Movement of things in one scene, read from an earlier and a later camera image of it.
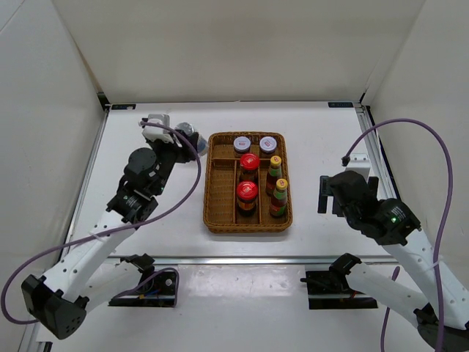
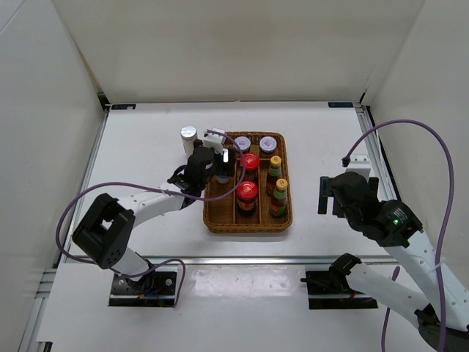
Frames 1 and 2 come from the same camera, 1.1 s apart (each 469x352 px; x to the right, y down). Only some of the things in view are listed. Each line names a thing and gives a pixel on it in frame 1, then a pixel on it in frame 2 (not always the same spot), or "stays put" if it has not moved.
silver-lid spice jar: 188,129 to 223,179
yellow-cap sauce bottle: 275,174 stays put
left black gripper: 185,153 to 228,167
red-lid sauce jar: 247,191 stays put
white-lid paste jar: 267,145 stays put
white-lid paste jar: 241,145 stays put
